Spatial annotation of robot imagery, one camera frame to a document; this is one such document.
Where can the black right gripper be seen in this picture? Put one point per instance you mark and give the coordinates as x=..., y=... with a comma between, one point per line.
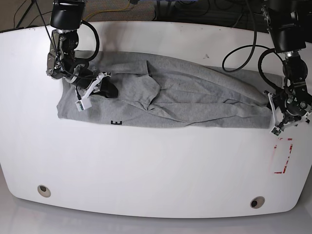
x=107, y=90

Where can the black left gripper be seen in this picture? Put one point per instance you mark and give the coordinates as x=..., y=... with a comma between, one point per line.
x=278, y=107

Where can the grey t-shirt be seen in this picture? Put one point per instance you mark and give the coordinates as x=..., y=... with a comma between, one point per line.
x=163, y=92

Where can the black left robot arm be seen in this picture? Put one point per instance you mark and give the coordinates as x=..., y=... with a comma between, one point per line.
x=289, y=25

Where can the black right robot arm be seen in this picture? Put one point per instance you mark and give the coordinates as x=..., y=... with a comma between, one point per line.
x=66, y=19

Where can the red tape rectangle marking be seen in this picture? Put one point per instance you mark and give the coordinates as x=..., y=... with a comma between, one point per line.
x=281, y=155

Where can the right table grommet hole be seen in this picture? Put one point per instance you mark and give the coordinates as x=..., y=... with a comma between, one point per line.
x=257, y=202

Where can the table grommet hole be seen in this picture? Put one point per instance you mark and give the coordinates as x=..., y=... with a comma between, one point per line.
x=257, y=202
x=44, y=191

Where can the left table grommet hole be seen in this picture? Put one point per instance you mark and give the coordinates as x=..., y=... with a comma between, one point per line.
x=44, y=191

